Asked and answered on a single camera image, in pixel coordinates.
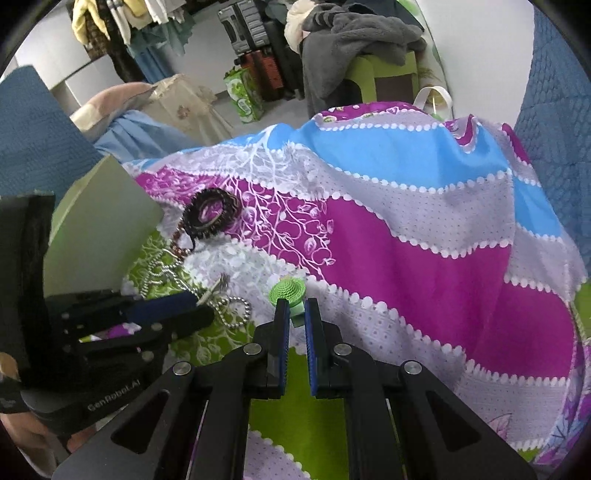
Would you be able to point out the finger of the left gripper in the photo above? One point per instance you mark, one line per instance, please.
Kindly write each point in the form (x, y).
(152, 337)
(111, 306)

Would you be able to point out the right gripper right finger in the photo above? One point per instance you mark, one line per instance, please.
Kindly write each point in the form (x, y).
(402, 421)

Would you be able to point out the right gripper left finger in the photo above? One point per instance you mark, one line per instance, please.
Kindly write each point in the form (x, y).
(191, 423)

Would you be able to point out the green hat hair clip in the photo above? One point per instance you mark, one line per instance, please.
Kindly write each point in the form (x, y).
(291, 289)

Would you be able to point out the person left hand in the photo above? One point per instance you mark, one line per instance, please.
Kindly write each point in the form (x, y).
(33, 438)

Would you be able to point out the green cardboard box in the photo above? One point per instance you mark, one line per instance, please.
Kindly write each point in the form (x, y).
(98, 229)

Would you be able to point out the light blue cloth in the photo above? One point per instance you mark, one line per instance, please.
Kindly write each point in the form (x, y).
(134, 135)

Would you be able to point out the pink pillow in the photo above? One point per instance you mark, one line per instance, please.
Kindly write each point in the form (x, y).
(93, 118)

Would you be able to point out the colourful striped floral quilt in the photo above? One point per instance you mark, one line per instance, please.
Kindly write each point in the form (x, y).
(420, 239)

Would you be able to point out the green printed bag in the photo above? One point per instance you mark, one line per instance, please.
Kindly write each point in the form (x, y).
(244, 94)

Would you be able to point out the hanging clothes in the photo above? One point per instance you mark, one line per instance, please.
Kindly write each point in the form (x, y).
(132, 34)

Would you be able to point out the red orange crate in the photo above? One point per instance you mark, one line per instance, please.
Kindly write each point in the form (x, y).
(262, 65)

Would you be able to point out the black suitcase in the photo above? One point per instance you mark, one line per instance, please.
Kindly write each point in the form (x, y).
(243, 24)

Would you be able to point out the green plastic stool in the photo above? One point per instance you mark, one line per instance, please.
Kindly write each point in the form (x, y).
(372, 79)

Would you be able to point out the pile of clothes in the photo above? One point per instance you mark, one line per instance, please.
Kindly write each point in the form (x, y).
(293, 13)

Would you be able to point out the grey blanket on stool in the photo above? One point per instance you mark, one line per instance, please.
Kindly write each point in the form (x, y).
(340, 31)

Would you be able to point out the white bag handle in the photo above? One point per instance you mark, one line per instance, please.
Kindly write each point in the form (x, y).
(435, 101)

